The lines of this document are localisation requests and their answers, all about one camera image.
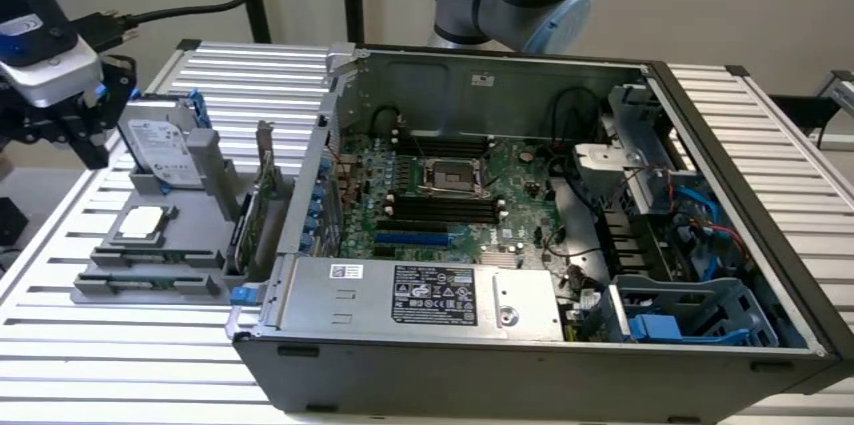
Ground green graphics card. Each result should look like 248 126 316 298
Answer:
224 119 281 274

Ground black RAM slot bank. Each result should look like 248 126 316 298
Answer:
391 132 494 160
380 193 507 224

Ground blue case latch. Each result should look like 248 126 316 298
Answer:
228 283 260 307

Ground metal CPU socket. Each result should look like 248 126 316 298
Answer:
416 157 492 194

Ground metal drive cage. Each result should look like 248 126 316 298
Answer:
571 83 702 214

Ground silver chipset heat sink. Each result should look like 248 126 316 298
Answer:
478 250 523 270

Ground aluminium profile frame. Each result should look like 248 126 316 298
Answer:
806 69 854 151

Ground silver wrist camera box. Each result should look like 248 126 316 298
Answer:
0 37 107 109

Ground black expansion slot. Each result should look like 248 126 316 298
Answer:
375 218 451 234

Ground grey parts rack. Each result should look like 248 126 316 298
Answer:
71 128 295 305

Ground silver CPU chip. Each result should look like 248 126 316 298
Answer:
113 205 168 241

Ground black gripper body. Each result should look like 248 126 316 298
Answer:
0 55 139 146

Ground blue expansion slot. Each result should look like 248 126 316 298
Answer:
371 231 451 246

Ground silver hard disk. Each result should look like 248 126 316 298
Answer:
119 97 209 191

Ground green RAM stick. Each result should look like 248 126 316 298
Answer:
99 274 205 291

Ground black open PC case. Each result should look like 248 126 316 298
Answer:
229 42 854 412

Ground silver power supply unit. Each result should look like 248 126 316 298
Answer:
256 255 568 344

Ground red wire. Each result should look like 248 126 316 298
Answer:
616 167 755 266

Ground black box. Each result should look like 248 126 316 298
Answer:
764 93 843 130

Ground green motherboard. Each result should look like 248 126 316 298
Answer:
325 132 606 271

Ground blue data wire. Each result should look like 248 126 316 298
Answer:
666 183 726 281

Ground blue-grey plastic disk bay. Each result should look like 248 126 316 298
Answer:
599 274 782 349

